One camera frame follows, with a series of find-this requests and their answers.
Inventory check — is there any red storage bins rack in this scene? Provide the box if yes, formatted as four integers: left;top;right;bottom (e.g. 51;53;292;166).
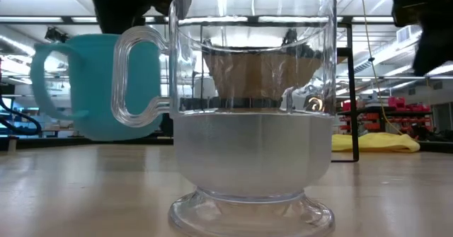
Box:
339;96;433;135

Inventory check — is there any yellow cable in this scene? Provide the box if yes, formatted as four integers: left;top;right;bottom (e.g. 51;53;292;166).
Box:
360;0;404;136

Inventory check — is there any thick black cable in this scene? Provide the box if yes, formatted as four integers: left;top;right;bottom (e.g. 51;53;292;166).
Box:
0;94;42;137

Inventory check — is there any clear footed glass mug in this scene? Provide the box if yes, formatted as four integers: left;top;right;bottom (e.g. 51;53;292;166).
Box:
110;0;338;237

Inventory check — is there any yellow cloth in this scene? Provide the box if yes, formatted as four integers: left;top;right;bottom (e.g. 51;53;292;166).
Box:
331;132;421;154

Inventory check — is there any black overhead camera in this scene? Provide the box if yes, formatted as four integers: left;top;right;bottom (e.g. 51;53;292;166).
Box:
44;26;70;44

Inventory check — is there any turquoise plastic mug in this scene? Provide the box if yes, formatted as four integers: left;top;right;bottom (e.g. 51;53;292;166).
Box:
29;33;171;141

